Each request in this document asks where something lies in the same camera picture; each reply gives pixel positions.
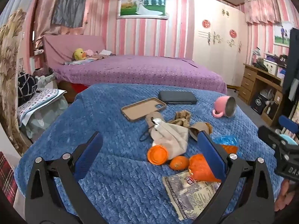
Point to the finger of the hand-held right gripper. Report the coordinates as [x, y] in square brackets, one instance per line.
[287, 122]
[268, 135]

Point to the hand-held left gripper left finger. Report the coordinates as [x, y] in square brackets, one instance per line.
[90, 154]

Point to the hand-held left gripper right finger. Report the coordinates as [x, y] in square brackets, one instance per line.
[211, 156]

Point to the orange plastic bag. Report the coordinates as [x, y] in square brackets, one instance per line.
[201, 168]

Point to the blue plastic bag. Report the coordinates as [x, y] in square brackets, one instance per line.
[225, 140]

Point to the torn cardboard tube piece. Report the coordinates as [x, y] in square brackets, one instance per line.
[198, 127]

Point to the tangerine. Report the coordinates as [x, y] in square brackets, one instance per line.
[179, 162]

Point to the beige cloth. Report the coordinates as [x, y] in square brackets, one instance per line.
[171, 137]

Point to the printed paper wrapper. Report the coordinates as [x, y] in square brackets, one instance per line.
[186, 193]

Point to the brown paper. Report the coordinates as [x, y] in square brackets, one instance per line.
[181, 117]

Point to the orange round lid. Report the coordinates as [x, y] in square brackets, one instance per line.
[157, 155]

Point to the person's right hand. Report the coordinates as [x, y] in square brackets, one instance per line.
[283, 192]

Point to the blue quilted blanket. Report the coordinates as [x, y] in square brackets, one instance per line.
[112, 144]

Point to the black shopping bag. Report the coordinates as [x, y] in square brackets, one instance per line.
[257, 102]

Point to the pink metal cup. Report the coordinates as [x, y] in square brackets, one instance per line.
[220, 105]

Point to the wooden desk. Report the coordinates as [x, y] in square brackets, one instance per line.
[250, 81]

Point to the pale green cover sheet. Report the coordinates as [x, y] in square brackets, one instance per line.
[44, 121]

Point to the white storage box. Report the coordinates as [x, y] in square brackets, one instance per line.
[270, 67]

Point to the black hanging garment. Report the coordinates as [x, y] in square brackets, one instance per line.
[293, 63]

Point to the black box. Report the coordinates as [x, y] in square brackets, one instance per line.
[282, 60]

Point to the dark green clothes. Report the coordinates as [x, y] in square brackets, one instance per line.
[260, 66]

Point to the black phone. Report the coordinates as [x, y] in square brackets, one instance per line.
[177, 97]

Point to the tan phone case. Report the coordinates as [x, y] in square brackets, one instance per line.
[142, 109]

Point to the polka dot cloth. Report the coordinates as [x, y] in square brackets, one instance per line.
[39, 102]

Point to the desk lamp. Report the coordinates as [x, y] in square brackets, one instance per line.
[256, 52]

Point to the red plaid cloth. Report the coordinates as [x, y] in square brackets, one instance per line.
[8, 177]

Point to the black white patterned cushion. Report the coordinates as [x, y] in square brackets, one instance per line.
[26, 86]

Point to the light blue cloth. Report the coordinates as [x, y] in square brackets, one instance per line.
[77, 61]

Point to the white wardrobe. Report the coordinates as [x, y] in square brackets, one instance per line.
[215, 58]

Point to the purple dotted bed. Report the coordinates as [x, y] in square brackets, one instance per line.
[140, 72]

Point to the yellow duck plush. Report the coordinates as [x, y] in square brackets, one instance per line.
[79, 54]

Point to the pink plush toy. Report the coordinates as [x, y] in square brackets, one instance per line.
[90, 52]

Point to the white cloth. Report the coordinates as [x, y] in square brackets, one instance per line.
[105, 52]

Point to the pink headboard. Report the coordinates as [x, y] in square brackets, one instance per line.
[60, 49]

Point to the pink floral window curtain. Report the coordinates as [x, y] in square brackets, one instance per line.
[261, 9]

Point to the beige floral curtain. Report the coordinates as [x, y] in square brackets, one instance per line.
[11, 63]

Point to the pink satin curtain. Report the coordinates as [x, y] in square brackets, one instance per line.
[44, 16]

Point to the grey hanging cloth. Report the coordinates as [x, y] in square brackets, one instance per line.
[69, 7]

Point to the framed wedding picture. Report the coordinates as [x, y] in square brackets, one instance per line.
[142, 7]

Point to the couple wall poster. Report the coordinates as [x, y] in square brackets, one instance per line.
[281, 35]

